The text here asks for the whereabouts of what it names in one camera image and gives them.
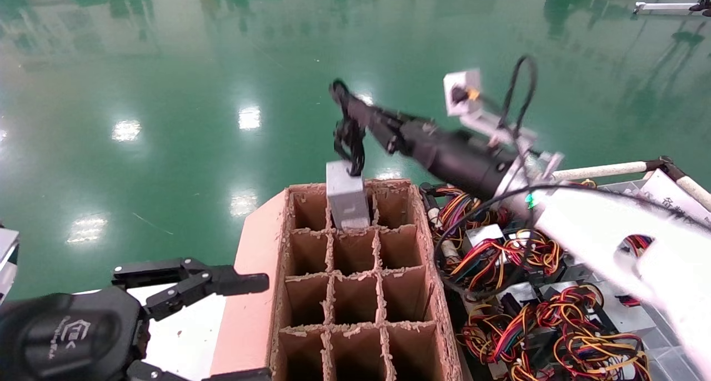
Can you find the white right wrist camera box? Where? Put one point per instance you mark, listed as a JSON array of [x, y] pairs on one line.
[[462, 92]]

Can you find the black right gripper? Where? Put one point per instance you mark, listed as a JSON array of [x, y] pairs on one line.
[[455, 156]]

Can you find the grey metal power supply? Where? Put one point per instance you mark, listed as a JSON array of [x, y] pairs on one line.
[[347, 200]]

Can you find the white sign with Chinese text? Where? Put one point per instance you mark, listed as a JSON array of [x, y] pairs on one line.
[[666, 192]]

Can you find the cardboard box with dividers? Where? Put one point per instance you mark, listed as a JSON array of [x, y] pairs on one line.
[[250, 292]]

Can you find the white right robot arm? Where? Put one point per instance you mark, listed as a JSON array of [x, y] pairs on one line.
[[611, 225]]

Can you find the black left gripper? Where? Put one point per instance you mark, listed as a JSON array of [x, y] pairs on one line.
[[72, 336]]

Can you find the white floor base bar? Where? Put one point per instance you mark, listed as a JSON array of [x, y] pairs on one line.
[[661, 7]]

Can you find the silver camera mount bracket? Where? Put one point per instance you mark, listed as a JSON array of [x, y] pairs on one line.
[[489, 124]]

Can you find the white grey panel edge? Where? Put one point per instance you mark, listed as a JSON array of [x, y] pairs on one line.
[[6, 253]]

